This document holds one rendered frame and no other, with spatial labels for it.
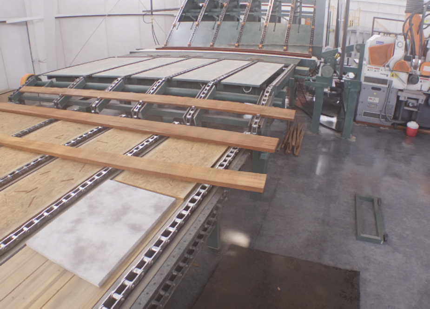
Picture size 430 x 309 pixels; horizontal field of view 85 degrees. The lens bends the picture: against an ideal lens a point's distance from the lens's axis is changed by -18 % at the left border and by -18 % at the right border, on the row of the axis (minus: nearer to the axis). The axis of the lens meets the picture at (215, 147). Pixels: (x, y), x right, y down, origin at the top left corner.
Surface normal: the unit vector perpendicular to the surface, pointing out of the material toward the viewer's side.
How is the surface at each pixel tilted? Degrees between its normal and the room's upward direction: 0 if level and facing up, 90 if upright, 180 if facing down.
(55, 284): 0
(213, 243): 90
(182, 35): 47
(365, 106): 90
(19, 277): 0
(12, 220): 0
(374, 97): 90
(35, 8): 90
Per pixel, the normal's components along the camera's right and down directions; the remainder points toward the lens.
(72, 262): 0.00, -0.90
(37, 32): -0.37, 0.40
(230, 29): -0.27, -0.33
